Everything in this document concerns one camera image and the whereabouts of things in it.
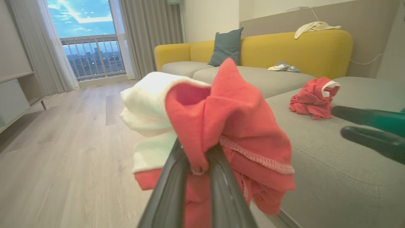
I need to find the white wall cable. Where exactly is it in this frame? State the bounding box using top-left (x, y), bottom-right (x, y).
top-left (349, 52), bottom-right (405, 66)

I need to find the grey sofa yellow backrest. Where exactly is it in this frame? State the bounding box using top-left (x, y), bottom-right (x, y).
top-left (154, 29), bottom-right (405, 228)

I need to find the red and white garment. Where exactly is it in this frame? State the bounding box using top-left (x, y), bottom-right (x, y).
top-left (120, 58), bottom-right (296, 228)
top-left (289, 77), bottom-right (341, 120)

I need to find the balcony railing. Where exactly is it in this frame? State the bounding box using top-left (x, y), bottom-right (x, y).
top-left (60, 34), bottom-right (126, 80)

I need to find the cream cloth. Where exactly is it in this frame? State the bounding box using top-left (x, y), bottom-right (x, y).
top-left (294, 21), bottom-right (342, 40)

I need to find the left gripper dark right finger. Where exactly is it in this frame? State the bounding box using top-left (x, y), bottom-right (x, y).
top-left (206, 143), bottom-right (259, 228)

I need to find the white low cabinet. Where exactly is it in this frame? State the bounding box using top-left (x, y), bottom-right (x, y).
top-left (0, 71), bottom-right (47, 134)

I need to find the grey curtain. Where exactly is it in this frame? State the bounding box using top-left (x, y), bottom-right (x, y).
top-left (118, 0), bottom-right (184, 79)

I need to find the teal cushion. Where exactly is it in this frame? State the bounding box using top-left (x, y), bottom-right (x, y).
top-left (208, 27), bottom-right (244, 67)

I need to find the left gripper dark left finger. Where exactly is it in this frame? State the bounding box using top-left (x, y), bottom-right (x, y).
top-left (137, 138), bottom-right (192, 228)

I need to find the sheer white curtain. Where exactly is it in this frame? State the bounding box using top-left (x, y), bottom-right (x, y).
top-left (6, 0), bottom-right (80, 96)

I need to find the glass balcony door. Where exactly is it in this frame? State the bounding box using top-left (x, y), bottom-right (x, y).
top-left (46, 0), bottom-right (128, 81)

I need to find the blue and white cloth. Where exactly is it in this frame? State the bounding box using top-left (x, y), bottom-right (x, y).
top-left (268, 62), bottom-right (301, 73)

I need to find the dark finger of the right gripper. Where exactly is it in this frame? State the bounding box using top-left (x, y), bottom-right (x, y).
top-left (340, 126), bottom-right (405, 165)
top-left (331, 106), bottom-right (405, 138)

